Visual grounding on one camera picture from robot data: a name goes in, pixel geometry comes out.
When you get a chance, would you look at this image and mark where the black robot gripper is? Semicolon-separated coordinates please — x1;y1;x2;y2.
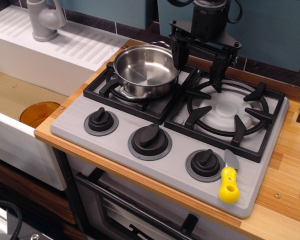
169;0;242;93

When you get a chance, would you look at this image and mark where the grey toy faucet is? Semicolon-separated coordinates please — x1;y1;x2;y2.
26;0;66;42

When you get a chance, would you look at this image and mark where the white toy sink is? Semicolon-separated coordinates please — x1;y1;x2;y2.
0;5;128;191

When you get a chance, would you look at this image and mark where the yellow handled toy spatula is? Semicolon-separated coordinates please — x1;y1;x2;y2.
218;149;240;204

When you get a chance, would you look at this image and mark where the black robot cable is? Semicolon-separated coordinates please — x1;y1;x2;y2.
226;0;243;25

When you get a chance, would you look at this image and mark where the black middle stove knob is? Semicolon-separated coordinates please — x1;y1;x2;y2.
127;123;173;161

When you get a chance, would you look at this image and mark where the black left stove knob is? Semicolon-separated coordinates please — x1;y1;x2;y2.
83;107;119;137

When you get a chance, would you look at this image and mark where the stainless steel pot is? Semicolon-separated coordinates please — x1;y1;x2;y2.
113;44;179;98

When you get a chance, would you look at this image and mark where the grey toy stove top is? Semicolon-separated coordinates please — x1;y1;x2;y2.
49;59;290;220

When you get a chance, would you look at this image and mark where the black right burner grate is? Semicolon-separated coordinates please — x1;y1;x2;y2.
164;70;285;163

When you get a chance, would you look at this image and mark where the black burner grate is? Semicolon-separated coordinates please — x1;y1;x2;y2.
83;61;198;125
164;70;285;163

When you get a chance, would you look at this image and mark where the orange plastic plate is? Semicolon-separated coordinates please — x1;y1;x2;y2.
19;101;60;128

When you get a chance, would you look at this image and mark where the black stove knob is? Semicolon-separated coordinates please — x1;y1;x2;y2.
185;149;225;183
83;107;119;137
127;123;173;161

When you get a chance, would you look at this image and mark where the black left burner grate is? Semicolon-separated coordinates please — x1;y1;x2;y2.
83;61;198;125

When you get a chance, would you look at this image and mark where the toy oven door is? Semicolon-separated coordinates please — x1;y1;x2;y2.
73;167;240;240

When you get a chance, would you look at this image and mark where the black right stove knob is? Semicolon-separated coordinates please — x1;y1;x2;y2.
185;149;225;183

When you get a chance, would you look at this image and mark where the black braided cable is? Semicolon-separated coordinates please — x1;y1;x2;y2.
0;199;23;240

